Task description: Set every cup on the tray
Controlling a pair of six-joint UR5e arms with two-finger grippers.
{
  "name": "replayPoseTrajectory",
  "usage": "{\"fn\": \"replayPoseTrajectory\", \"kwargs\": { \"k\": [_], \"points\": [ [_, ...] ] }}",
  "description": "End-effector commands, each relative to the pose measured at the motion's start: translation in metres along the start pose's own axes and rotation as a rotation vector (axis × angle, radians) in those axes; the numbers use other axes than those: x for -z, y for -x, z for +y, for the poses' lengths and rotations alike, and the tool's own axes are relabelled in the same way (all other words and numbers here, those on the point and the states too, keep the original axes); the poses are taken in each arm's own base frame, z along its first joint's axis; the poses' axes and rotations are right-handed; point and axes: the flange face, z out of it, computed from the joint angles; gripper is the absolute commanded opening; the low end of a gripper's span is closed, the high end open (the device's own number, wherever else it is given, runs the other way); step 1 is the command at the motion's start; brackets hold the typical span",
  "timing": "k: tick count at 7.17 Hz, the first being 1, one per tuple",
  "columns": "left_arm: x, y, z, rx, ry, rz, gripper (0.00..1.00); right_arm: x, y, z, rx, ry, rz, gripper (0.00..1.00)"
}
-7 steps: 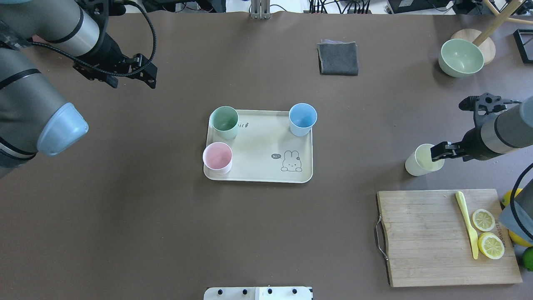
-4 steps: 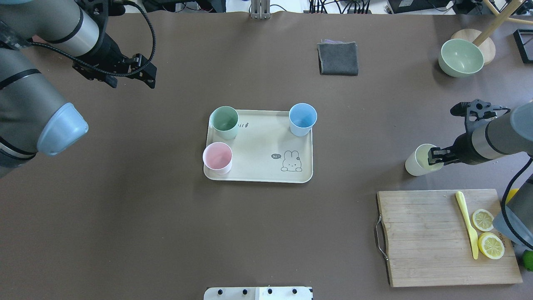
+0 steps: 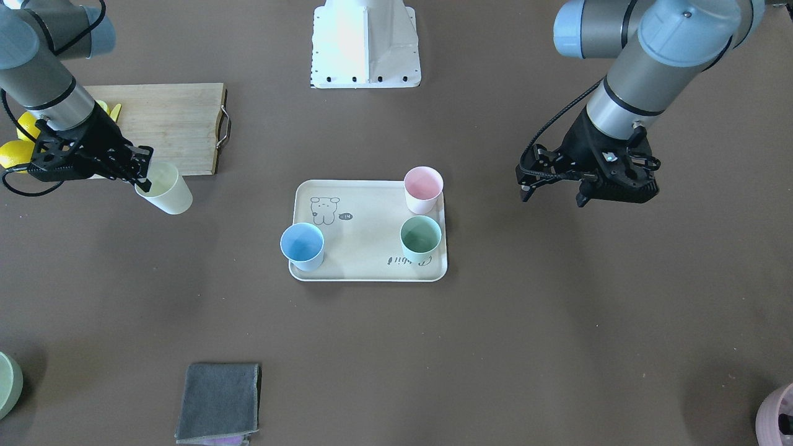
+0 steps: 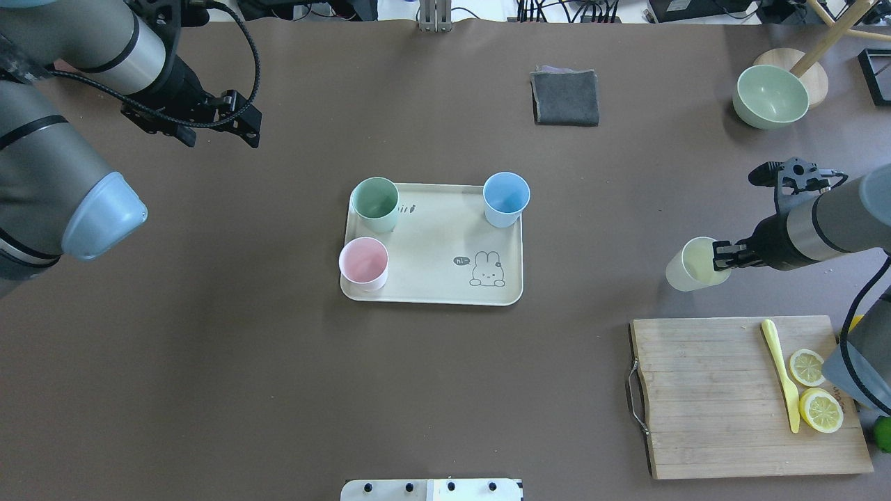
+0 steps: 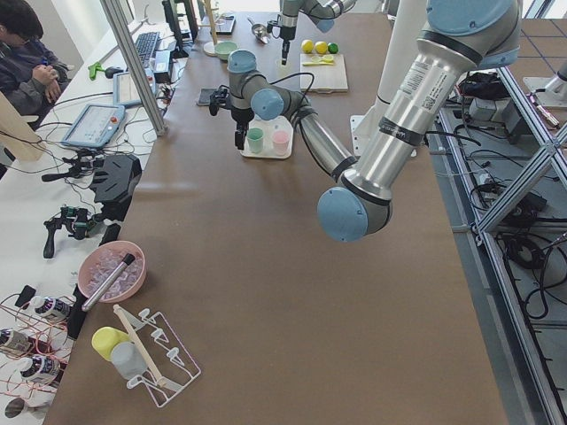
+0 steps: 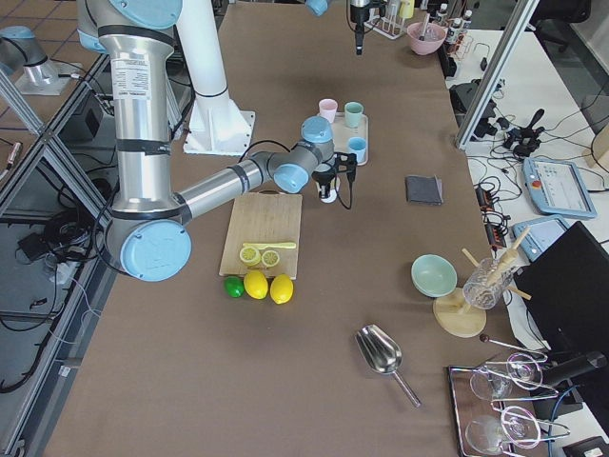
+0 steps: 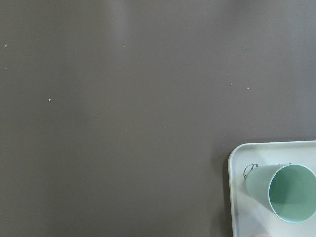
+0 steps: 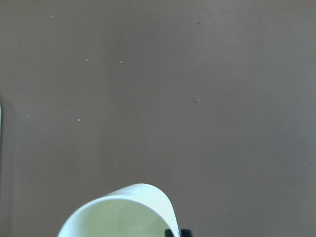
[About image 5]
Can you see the cream yellow cup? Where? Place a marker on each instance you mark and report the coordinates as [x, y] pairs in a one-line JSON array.
[[283, 70]]

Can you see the metal scoop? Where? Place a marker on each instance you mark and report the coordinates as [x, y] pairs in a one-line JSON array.
[[259, 31]]

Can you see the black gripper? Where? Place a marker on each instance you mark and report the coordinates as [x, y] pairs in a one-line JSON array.
[[242, 117], [285, 35]]

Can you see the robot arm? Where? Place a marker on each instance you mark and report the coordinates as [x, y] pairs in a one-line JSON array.
[[322, 15], [457, 37]]

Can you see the wooden cup stand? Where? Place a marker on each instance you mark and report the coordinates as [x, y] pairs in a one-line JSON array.
[[210, 47]]

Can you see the green cup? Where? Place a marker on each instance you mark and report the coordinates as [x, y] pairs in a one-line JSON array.
[[255, 138]]

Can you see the pink cup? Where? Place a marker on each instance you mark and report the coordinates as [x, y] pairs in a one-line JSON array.
[[280, 142]]

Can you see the seated person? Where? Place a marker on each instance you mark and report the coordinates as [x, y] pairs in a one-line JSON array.
[[33, 78]]

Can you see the pink bowl with ice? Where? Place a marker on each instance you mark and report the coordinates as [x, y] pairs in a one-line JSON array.
[[104, 260]]

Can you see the cream rabbit tray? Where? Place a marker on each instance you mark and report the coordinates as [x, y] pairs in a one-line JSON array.
[[269, 127]]

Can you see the green bowl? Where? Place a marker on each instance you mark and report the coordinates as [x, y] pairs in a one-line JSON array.
[[223, 49]]

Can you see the metal muddler tube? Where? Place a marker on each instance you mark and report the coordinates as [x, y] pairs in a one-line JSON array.
[[108, 282]]

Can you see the aluminium frame post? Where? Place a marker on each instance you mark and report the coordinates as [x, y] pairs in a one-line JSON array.
[[116, 19]]

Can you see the grey cup on rack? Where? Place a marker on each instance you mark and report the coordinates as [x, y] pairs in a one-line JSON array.
[[127, 359]]

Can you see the yellow plastic knife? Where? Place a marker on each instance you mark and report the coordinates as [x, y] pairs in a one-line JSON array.
[[313, 63]]

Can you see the white wire cup rack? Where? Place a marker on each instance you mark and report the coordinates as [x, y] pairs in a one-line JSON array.
[[171, 367]]

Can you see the blue teach pendant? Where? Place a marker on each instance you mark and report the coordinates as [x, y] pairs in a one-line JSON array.
[[95, 126], [124, 90]]

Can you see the whole lemon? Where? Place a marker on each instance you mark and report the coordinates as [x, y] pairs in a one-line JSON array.
[[321, 47], [307, 46]]

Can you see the black keyboard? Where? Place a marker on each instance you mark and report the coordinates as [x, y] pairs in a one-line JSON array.
[[146, 45]]

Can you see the grey folded cloth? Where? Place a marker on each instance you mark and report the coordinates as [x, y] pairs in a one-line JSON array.
[[208, 96]]

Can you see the yellow cup on rack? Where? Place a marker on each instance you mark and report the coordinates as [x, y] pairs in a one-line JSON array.
[[106, 338]]

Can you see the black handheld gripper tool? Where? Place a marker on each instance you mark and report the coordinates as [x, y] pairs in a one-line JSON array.
[[78, 222]]

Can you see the blue teach pendant near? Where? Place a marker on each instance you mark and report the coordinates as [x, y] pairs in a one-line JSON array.
[[95, 126]]

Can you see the white pillar base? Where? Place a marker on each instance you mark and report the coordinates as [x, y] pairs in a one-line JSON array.
[[401, 53]]

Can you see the wooden cutting board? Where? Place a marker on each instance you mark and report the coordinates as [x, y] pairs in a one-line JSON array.
[[323, 79]]

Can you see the black device stand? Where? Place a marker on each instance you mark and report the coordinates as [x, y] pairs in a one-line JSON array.
[[114, 183]]

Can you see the blue teach pendant far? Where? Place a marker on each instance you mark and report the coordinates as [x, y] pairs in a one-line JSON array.
[[124, 90]]

